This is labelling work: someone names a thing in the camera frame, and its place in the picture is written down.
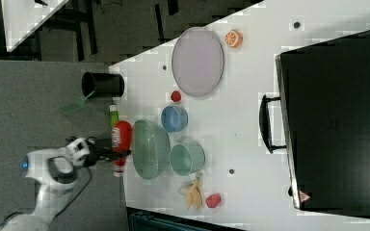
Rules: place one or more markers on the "red plush strawberry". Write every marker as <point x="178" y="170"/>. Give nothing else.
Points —
<point x="213" y="200"/>

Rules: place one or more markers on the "plush banana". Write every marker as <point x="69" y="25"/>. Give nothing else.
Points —
<point x="192" y="193"/>

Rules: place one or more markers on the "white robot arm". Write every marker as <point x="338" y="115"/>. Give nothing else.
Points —
<point x="56" y="169"/>

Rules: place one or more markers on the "black toaster oven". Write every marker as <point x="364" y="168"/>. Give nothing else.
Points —
<point x="324" y="95"/>

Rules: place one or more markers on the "green oval strainer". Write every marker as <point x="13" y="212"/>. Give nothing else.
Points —
<point x="151" y="149"/>

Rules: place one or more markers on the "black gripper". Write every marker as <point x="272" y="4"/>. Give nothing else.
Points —
<point x="101" y="150"/>

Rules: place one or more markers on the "lilac oval plate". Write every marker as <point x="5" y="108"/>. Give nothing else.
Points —
<point x="197" y="62"/>

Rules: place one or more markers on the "orange slice toy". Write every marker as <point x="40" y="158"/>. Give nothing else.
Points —
<point x="233" y="38"/>

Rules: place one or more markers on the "green spatula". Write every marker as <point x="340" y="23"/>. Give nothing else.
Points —
<point x="72" y="108"/>

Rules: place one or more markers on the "blue bowl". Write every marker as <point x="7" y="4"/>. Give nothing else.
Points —
<point x="174" y="119"/>

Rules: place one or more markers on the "black cylindrical cup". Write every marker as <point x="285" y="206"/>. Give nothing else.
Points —
<point x="102" y="85"/>

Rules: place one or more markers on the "green mug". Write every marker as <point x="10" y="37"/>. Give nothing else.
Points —
<point x="187" y="158"/>

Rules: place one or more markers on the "green plush bottle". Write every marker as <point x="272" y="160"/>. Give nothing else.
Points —
<point x="114" y="115"/>

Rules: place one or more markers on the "red plush ketchup bottle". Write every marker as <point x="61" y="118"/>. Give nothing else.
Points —
<point x="121" y="141"/>

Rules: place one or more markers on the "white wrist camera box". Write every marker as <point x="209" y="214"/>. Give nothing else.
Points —
<point x="80" y="151"/>

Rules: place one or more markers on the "small red plush fruit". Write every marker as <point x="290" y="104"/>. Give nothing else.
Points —
<point x="176" y="96"/>

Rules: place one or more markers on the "white side table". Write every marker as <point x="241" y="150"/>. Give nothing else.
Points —
<point x="21" y="18"/>

